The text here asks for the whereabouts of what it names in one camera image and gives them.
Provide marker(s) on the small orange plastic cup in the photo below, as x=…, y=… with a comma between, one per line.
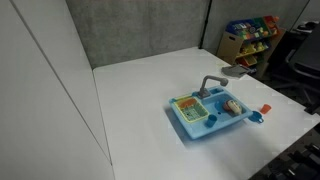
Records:
x=265, y=109

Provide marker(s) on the orange toy plate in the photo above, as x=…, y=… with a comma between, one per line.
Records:
x=185, y=103

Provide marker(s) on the yellow toy dish rack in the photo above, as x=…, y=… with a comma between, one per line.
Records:
x=193, y=113

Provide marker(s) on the grey toy faucet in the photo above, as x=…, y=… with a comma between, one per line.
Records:
x=204, y=87

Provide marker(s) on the light blue toy sink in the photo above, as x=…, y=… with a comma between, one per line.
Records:
x=203, y=130

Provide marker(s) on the toy food in sink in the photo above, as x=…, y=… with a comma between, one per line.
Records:
x=234, y=107

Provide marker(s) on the black vertical pole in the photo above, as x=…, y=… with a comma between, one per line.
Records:
x=204, y=26

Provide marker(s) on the wooden toy storage shelf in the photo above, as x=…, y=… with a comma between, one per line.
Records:
x=250, y=43

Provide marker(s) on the black office chair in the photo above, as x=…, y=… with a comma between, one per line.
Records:
x=306, y=56

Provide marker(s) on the black tripod stand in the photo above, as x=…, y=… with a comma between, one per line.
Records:
x=296, y=163

